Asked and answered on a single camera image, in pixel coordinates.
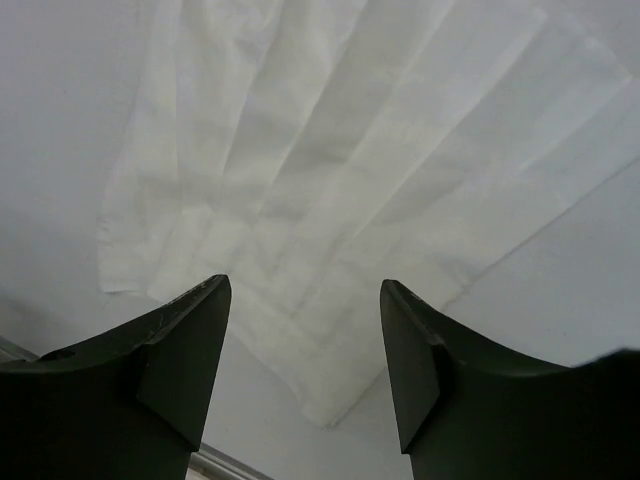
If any white pleated skirt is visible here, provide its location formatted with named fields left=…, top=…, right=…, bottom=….
left=98, top=1, right=639, bottom=427

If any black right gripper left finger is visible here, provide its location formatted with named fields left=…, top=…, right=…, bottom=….
left=1, top=275, right=231, bottom=479

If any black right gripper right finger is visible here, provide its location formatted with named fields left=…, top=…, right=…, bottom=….
left=380, top=280, right=639, bottom=479

